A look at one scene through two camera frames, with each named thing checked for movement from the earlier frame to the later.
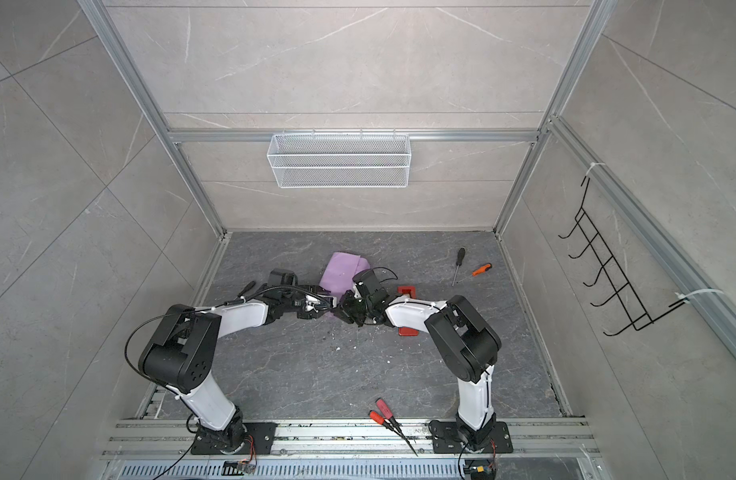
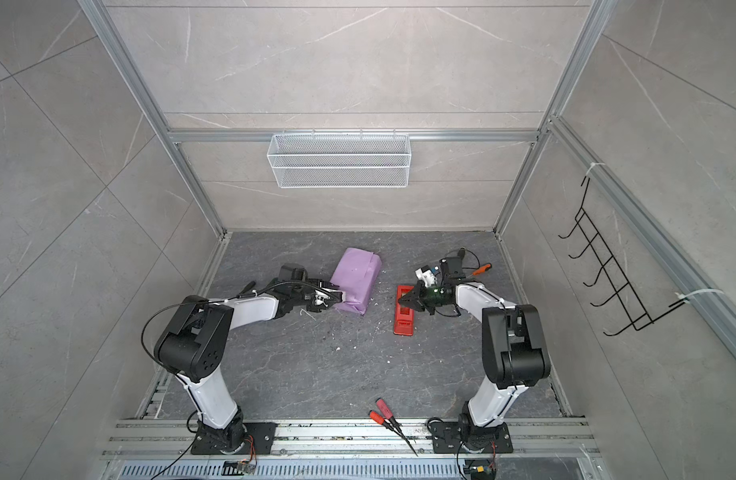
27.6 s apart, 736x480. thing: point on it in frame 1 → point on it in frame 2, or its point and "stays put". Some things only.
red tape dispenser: [411, 290] stays put
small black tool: [246, 288] stays put
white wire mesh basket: [340, 160] stays put
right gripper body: [355, 311] → [435, 298]
